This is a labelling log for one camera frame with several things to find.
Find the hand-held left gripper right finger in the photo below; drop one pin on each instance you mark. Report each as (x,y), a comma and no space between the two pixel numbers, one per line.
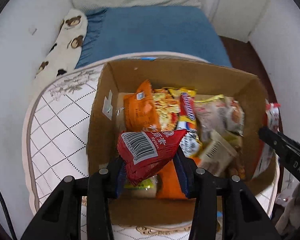
(183,177)

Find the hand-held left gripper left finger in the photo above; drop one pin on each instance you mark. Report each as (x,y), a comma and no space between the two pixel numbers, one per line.
(120,180)

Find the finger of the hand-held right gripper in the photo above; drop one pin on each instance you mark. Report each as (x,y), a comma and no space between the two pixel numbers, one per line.
(287,152)

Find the large orange snack packet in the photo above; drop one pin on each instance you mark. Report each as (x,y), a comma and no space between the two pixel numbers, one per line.
(170,182)

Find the green candy packet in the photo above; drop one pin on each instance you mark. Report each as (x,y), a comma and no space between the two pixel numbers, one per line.
(142,186)

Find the white snack packet dark print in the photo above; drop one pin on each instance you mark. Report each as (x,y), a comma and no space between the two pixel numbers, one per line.
(190,142)

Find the red and white snack packet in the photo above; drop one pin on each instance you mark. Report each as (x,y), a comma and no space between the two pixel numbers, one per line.
(272,115)

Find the red triangular snack packet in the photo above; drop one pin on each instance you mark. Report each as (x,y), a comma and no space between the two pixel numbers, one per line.
(150,152)

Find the cream packet with dark sticks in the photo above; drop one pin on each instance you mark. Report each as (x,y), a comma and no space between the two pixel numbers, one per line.
(217,150)

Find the yellow snack packet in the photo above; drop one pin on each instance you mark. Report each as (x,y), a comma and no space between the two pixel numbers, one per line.
(236,170)

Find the yellow and red snack bar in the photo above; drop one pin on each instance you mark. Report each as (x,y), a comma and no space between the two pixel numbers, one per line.
(187,110)

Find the clear bread packet yellow edge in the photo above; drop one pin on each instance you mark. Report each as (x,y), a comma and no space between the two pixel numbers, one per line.
(215,115)

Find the small orange snack packet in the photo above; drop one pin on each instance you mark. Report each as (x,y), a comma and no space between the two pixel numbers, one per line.
(140,112)

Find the gold noodle snack packet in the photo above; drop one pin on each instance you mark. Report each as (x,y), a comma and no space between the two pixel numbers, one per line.
(166,107)

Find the cardboard box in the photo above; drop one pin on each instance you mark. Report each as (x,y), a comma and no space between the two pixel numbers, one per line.
(180,77)

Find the bear print pillow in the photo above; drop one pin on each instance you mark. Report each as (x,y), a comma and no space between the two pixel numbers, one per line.
(67,45)

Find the blue bed sheet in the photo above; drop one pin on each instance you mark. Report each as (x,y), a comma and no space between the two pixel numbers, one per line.
(152,35)

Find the white door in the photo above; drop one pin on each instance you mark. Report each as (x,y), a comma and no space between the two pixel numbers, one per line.
(240,7)

